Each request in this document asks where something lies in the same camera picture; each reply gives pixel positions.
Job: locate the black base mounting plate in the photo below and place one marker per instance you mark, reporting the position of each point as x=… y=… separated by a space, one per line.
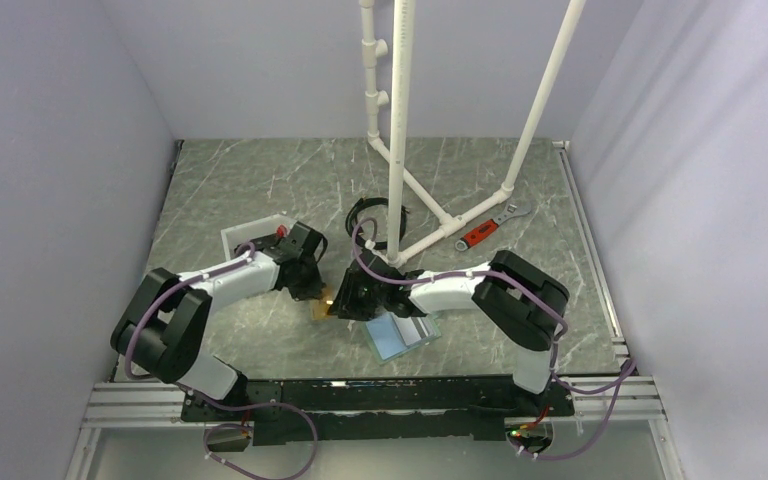
x=478 y=406

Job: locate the green card holder wallet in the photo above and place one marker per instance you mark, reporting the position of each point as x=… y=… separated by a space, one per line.
x=390 y=336

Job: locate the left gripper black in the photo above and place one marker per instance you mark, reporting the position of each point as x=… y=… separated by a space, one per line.
x=311 y=291

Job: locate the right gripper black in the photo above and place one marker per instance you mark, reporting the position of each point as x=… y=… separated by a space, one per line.
x=345 y=304

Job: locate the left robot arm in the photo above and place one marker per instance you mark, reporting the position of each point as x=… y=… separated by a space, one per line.
x=160 y=333

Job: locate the white PVC pipe frame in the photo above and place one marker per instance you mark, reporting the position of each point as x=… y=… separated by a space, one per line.
x=469 y=69

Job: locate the white plastic card tray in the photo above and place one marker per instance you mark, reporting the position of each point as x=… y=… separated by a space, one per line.
x=235 y=235

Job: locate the aluminium rail frame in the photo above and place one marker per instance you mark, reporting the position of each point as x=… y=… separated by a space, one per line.
x=598 y=399

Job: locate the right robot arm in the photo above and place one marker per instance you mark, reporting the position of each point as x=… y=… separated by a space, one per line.
x=521 y=300

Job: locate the red handled adjustable wrench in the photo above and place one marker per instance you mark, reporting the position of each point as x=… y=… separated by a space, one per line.
x=485 y=229

